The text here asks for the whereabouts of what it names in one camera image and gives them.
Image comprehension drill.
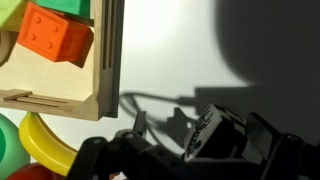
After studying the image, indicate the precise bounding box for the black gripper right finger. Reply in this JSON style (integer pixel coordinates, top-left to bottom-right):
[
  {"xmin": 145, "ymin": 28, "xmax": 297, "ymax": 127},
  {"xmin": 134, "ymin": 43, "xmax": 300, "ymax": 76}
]
[{"xmin": 245, "ymin": 112, "xmax": 320, "ymax": 180}]

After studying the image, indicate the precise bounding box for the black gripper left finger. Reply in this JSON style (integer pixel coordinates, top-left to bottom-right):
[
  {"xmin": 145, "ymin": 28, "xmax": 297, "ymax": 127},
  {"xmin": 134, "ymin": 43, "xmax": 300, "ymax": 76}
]
[{"xmin": 65, "ymin": 110, "xmax": 185, "ymax": 180}]

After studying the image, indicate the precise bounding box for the black white checkered cube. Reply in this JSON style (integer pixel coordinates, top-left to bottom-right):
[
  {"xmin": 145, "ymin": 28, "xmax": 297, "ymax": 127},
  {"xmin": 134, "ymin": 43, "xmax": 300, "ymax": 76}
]
[{"xmin": 183, "ymin": 103, "xmax": 258, "ymax": 163}]

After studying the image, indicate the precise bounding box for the wooden tray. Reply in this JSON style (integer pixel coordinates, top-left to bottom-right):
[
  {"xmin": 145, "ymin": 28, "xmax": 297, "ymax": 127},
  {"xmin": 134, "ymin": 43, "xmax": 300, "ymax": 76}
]
[{"xmin": 0, "ymin": 0, "xmax": 126, "ymax": 122}]

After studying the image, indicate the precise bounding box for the orange block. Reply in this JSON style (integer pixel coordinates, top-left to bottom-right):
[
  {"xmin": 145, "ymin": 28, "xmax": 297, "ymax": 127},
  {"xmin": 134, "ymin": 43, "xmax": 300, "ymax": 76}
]
[{"xmin": 16, "ymin": 1, "xmax": 95, "ymax": 69}]

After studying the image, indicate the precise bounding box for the light green block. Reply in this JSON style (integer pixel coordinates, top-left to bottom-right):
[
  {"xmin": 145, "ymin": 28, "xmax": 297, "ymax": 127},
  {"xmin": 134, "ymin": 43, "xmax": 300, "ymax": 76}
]
[{"xmin": 0, "ymin": 0, "xmax": 30, "ymax": 33}]

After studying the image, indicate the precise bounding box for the yellow toy banana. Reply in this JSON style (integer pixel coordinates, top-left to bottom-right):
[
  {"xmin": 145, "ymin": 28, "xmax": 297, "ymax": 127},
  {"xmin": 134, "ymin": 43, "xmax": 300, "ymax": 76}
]
[{"xmin": 18, "ymin": 111, "xmax": 80, "ymax": 178}]

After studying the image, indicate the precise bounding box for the red toy tomato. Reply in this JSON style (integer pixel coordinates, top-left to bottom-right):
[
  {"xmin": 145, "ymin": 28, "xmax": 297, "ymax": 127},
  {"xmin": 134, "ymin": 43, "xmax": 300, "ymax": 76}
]
[{"xmin": 4, "ymin": 162, "xmax": 68, "ymax": 180}]

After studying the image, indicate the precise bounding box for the green plastic bowl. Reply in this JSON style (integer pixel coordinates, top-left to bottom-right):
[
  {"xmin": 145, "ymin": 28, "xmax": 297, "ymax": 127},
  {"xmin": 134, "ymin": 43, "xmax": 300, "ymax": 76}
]
[{"xmin": 0, "ymin": 113, "xmax": 31, "ymax": 180}]

